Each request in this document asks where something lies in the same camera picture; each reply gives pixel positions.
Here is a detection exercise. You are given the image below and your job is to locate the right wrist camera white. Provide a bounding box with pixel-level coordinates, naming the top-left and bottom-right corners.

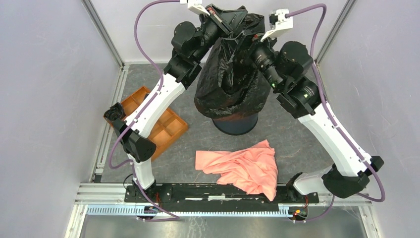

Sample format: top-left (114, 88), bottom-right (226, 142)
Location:
top-left (260, 8), bottom-right (293, 42)

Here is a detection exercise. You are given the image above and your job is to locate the pink cloth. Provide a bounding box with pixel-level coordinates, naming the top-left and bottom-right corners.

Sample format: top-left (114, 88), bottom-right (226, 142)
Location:
top-left (195, 140), bottom-right (278, 202)

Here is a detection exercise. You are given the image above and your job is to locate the black trash bag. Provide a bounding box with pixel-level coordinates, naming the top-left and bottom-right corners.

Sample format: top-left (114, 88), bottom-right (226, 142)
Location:
top-left (103, 102), bottom-right (126, 123)
top-left (194, 13), bottom-right (270, 120)

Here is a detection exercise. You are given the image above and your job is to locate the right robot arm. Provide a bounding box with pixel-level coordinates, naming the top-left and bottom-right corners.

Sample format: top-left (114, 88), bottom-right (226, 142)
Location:
top-left (249, 35), bottom-right (384, 202)

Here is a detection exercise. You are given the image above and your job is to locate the orange compartment tray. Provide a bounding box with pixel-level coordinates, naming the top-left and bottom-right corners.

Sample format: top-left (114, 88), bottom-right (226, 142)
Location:
top-left (120, 86), bottom-right (188, 161)

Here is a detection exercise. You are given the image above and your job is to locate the aluminium slotted rail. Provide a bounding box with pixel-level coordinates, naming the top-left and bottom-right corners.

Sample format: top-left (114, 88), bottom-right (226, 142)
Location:
top-left (86, 205), bottom-right (292, 218)

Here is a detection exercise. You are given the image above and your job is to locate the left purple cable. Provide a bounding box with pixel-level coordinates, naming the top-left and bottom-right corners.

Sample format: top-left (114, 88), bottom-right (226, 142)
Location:
top-left (108, 0), bottom-right (181, 223)

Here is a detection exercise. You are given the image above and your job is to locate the rolled black trash bag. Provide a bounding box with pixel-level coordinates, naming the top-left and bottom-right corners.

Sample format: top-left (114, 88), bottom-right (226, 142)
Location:
top-left (103, 102), bottom-right (126, 123)

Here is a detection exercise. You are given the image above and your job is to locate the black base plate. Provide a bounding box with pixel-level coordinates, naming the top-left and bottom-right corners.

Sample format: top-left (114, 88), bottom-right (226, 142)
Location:
top-left (145, 183), bottom-right (319, 212)

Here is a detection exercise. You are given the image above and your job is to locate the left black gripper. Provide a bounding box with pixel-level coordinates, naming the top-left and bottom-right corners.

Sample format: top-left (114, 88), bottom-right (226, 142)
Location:
top-left (193, 4), bottom-right (248, 63)

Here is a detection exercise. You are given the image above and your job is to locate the dark blue trash bin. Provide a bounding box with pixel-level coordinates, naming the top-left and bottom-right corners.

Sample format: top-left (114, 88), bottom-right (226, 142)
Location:
top-left (212, 113), bottom-right (259, 136)

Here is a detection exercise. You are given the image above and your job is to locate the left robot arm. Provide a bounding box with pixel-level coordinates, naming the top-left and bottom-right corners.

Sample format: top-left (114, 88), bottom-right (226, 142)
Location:
top-left (112, 2), bottom-right (248, 202)

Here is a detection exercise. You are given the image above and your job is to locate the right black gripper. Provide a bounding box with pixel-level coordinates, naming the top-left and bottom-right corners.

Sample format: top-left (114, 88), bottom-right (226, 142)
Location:
top-left (222, 28), bottom-right (285, 91)

